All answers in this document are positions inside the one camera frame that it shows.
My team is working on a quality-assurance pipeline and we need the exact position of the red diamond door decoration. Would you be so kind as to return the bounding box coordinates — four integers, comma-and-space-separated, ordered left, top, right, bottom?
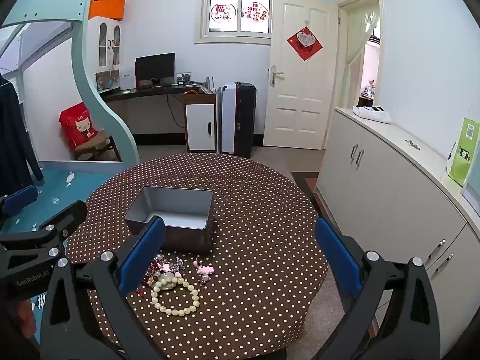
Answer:
287, 26, 323, 62

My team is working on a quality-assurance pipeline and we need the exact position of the cream bead bracelet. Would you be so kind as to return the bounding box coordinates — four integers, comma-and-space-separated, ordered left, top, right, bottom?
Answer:
151, 277, 200, 316

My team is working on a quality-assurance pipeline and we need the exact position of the pale translucent bangle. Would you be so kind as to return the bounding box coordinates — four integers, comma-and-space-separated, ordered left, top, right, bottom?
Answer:
157, 272, 180, 290

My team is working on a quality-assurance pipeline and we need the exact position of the white glass-door cabinet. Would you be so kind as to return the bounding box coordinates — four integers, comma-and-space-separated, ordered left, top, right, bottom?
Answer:
87, 16, 124, 91

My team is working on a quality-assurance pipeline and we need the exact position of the pink charm keychain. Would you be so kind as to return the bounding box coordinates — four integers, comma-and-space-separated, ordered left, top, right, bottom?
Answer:
193, 258, 215, 286

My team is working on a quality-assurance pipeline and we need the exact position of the silver door handle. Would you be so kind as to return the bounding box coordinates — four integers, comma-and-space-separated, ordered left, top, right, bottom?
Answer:
268, 64, 286, 88

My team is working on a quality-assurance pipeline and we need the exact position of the white framed window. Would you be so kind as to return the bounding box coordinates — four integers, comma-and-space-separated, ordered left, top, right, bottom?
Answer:
195, 0, 284, 45

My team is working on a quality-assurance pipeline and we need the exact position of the small white door cabinet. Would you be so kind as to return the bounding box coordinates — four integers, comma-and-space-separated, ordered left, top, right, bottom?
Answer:
182, 88, 222, 154

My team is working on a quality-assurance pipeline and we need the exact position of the white bag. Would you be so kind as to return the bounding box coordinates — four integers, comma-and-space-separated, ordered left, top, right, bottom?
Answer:
352, 105, 392, 124

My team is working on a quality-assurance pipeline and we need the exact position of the brown polka dot tablecloth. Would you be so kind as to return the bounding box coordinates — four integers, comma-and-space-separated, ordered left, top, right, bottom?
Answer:
65, 153, 329, 360

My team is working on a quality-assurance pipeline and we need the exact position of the green paper bag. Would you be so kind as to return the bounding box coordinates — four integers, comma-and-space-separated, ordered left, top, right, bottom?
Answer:
446, 117, 480, 186

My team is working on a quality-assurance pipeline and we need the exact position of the red window sticker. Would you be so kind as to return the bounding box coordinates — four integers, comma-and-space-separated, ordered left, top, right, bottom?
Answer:
246, 2, 269, 22
210, 2, 230, 23

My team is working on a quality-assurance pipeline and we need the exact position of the grey metal tin box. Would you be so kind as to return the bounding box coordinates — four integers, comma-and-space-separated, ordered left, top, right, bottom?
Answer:
124, 186, 215, 254

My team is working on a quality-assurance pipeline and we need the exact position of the red cartoon cat bag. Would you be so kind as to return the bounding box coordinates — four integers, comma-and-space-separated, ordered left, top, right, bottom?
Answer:
58, 102, 100, 151

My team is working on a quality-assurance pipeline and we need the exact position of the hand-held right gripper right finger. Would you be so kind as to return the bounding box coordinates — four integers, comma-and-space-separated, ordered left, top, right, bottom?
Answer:
315, 217, 441, 360

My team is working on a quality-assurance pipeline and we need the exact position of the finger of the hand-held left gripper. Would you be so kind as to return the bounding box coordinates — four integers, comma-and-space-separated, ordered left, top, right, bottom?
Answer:
0, 199, 89, 271
0, 187, 40, 217

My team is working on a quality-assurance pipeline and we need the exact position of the black suitcase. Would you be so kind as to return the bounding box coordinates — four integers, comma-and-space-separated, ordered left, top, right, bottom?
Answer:
232, 81, 257, 159

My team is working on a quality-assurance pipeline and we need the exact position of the teal bunk bed frame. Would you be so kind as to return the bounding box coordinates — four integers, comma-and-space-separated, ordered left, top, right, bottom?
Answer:
0, 0, 140, 166

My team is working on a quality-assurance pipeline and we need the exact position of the blue patterned mat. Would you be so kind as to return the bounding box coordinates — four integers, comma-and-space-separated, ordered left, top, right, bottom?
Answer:
0, 160, 124, 310

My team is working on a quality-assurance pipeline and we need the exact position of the wooden chair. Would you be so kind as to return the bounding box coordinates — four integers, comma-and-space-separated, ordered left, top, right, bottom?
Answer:
73, 131, 122, 163

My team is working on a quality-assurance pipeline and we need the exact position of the dark blue jacket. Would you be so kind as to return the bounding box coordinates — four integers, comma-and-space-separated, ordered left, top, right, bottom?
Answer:
0, 75, 44, 196

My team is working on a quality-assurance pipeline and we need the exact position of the black computer monitor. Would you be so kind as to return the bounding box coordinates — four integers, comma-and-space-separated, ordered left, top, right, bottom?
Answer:
135, 53, 176, 86

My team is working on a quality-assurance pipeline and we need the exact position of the dark top desk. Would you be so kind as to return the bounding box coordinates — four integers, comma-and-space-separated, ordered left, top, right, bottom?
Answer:
101, 82, 222, 139

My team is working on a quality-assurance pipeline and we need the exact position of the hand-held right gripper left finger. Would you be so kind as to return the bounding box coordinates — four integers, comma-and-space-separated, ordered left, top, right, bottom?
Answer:
39, 215, 167, 360

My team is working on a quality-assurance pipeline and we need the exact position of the dark red bead bracelet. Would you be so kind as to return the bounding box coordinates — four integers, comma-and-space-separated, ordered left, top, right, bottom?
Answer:
142, 260, 160, 287

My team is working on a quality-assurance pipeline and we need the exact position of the pale green curtain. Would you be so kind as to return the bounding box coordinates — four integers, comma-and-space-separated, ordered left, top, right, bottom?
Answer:
345, 5, 379, 72

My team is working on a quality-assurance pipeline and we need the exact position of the white sideboard cabinet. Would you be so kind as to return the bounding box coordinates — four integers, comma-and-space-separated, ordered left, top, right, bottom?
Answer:
315, 107, 480, 360

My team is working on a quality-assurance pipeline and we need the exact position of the cream panel door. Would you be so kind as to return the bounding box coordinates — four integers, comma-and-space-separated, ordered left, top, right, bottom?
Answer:
262, 0, 340, 151

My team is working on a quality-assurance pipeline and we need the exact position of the orange cardboard box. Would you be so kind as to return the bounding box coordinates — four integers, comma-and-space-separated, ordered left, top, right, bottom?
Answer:
88, 0, 126, 21

